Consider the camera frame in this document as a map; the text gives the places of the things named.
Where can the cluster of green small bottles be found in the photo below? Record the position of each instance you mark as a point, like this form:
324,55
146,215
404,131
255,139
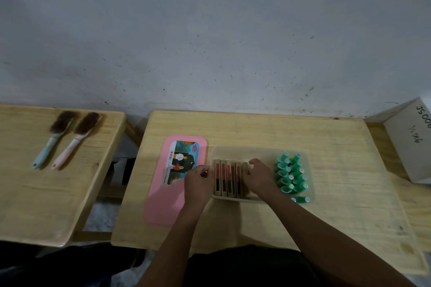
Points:
291,174

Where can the tan red cardboard box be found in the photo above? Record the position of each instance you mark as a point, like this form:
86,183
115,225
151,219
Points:
217,179
223,179
229,181
238,181

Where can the person's right hand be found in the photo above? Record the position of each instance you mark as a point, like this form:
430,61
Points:
259,179

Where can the white cardboard box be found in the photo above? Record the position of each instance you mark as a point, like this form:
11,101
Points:
404,138

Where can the person's left hand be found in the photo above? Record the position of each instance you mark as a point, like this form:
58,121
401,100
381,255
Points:
197,189

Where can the person's left thumb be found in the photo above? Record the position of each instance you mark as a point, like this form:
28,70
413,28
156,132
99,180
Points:
206,174

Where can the person's right forearm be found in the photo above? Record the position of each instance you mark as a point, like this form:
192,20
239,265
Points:
323,239

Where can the clear plastic container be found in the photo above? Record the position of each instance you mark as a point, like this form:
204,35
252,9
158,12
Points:
235,154

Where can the person's right fingers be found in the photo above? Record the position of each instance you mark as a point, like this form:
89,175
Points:
257,163

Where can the person's left forearm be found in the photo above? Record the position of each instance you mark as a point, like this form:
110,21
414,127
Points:
175,243

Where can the dark trousers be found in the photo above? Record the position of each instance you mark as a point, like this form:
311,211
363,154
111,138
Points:
242,268

